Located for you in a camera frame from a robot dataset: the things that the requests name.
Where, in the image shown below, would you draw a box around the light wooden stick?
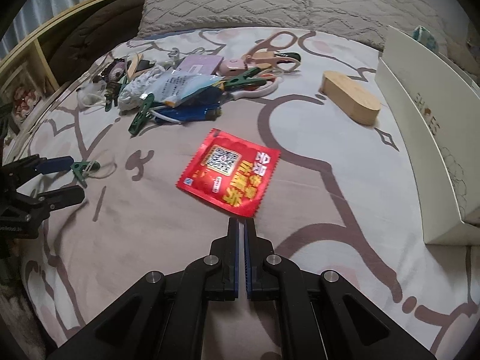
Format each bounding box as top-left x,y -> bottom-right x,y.
126,53 -> 143,81

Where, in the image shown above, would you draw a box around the right beige textured pillow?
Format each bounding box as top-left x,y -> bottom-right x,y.
299,0 -> 474,51

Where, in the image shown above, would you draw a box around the oval wooden block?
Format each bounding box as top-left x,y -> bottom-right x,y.
320,71 -> 382,126

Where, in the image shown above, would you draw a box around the white blue plastic pouch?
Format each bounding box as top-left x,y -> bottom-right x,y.
140,70 -> 221,108

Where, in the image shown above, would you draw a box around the pink small gadget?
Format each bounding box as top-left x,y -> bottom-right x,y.
218,58 -> 248,77

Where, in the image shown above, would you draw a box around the white plastic loop tie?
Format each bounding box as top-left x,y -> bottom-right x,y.
84,161 -> 117,180

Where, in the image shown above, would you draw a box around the white crumpled cloth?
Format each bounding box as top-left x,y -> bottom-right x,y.
118,66 -> 166,112

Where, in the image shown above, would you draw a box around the dark brown blanket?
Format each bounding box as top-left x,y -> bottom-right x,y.
39,0 -> 145,84

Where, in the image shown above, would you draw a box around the red snack packet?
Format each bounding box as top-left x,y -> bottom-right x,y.
176,128 -> 281,218

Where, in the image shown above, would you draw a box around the teal floral pouch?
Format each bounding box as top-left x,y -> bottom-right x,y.
412,25 -> 439,54

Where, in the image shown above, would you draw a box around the green clothespin left pile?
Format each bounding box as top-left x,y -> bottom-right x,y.
104,79 -> 125,112

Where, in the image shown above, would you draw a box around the white shoe box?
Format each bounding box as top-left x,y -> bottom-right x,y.
375,27 -> 479,245

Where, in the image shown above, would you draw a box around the blue lighter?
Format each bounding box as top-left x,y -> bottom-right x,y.
150,104 -> 221,125

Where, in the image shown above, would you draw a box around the left beige textured pillow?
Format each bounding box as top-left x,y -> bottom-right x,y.
137,0 -> 313,39

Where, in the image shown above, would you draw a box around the pink patterned bed sheet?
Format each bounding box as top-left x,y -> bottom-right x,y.
22,28 -> 479,359

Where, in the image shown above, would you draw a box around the beige handled scissors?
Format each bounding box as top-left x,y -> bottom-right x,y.
241,30 -> 302,73

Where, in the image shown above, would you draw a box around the crochet multicolour pouch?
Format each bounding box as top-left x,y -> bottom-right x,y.
100,58 -> 125,83

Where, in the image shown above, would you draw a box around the green clothespin on scissors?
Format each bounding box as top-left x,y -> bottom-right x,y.
220,67 -> 267,92

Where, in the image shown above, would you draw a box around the beige textured pillow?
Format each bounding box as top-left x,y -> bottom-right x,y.
299,0 -> 474,51
137,0 -> 313,39

